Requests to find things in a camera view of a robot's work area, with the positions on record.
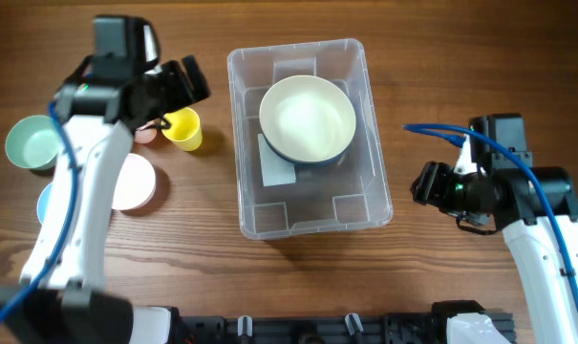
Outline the white label in container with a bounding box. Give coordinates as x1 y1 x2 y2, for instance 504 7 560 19
258 134 296 186

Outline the left blue cable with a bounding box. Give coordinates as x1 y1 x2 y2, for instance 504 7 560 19
0 99 82 344

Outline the pink bowl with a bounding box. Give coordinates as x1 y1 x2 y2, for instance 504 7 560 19
112 153 157 211

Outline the right blue cable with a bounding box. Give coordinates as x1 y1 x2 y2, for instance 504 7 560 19
401 122 578 344

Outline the blue plate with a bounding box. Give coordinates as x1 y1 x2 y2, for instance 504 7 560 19
263 135 352 166

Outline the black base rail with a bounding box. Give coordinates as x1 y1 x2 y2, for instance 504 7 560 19
173 312 517 344

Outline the cream plate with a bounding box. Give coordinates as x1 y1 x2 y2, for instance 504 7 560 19
259 75 356 161

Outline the pink cup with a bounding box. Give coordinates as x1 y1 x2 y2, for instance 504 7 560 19
134 121 158 144

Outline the green bowl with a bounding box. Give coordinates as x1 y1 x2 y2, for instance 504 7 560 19
5 115 63 170

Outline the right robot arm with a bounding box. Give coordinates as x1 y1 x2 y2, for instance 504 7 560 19
404 114 578 343

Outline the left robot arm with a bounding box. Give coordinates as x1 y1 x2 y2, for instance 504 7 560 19
0 14 210 343

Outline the light blue bowl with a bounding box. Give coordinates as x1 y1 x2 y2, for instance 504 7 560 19
36 183 53 224

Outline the blue cable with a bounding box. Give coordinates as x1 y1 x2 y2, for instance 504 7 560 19
401 122 578 344
0 99 82 344

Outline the yellow cup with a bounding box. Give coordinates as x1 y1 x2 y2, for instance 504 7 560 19
161 107 203 152

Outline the clear plastic storage container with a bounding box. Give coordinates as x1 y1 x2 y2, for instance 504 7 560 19
227 38 394 240

